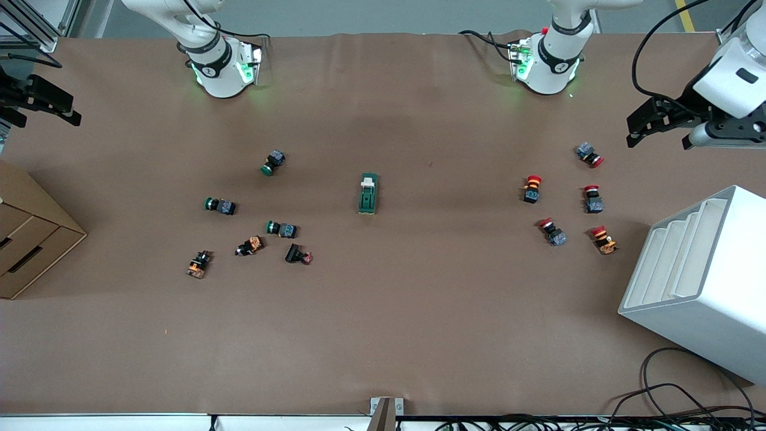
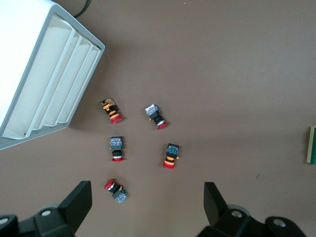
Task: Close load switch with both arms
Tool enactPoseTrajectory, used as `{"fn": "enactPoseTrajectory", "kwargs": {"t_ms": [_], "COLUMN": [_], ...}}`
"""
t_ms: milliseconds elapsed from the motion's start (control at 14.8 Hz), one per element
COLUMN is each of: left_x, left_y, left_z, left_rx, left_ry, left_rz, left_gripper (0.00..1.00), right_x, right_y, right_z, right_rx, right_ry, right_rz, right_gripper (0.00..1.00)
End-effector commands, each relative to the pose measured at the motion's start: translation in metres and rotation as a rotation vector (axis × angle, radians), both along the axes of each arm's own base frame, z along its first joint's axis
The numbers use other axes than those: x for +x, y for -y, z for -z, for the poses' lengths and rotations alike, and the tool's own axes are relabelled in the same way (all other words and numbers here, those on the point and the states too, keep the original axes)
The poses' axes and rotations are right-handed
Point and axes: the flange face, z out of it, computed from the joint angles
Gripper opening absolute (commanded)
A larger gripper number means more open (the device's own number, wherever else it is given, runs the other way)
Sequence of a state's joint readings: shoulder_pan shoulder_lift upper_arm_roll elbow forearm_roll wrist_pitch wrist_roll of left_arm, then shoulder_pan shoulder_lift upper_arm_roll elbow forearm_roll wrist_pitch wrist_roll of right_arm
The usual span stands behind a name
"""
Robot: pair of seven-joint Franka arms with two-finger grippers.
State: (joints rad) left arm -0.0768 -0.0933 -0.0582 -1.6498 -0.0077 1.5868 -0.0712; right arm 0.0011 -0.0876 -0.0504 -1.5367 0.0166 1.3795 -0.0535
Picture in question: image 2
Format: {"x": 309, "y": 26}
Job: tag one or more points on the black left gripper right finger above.
{"x": 219, "y": 217}

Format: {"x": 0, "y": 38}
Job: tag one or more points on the white slotted storage bin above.
{"x": 24, "y": 37}

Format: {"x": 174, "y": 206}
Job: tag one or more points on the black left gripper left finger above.
{"x": 71, "y": 209}

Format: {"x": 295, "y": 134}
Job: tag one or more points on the red button striped collar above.
{"x": 171, "y": 155}

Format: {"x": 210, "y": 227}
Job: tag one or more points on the red mushroom button black body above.
{"x": 156, "y": 115}
{"x": 117, "y": 147}
{"x": 116, "y": 192}

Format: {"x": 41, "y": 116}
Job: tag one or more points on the red button orange contact block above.
{"x": 111, "y": 111}

